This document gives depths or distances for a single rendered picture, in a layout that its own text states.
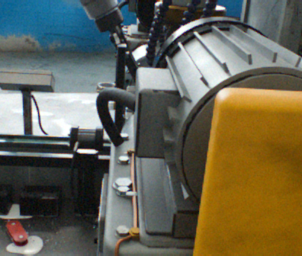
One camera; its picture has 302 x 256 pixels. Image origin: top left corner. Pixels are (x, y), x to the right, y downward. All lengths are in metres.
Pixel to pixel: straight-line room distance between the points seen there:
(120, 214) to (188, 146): 0.15
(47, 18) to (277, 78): 6.29
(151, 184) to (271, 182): 0.23
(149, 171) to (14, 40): 6.18
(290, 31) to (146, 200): 0.59
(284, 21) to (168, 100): 0.59
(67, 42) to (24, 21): 0.71
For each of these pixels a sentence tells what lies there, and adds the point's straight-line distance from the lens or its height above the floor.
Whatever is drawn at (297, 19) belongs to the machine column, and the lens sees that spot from 0.95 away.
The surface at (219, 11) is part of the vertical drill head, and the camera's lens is 1.01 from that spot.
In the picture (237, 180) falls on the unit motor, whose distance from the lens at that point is 0.30.
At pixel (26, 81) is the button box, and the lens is 1.33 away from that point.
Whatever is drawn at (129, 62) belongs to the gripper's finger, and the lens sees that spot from 1.10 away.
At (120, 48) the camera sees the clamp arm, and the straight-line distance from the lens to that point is 0.92.
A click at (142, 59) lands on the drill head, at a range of 1.29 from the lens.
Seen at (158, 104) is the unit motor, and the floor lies 1.30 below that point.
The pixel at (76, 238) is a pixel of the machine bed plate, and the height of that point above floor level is 0.80.
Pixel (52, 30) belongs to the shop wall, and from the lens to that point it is 6.61.
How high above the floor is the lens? 1.43
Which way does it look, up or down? 23 degrees down
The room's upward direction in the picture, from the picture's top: 5 degrees clockwise
